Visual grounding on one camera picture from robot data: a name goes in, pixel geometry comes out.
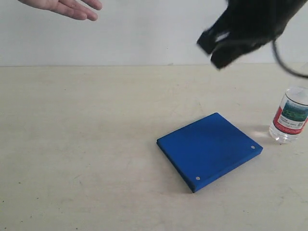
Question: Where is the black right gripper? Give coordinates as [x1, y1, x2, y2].
[196, 0, 307, 69]

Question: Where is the clear plastic water bottle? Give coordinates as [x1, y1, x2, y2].
[269, 86, 308, 143]

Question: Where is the blue paper binder folder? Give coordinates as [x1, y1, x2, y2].
[156, 113, 263, 193]

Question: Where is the person's bare hand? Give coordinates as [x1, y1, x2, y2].
[19, 0, 103, 21]

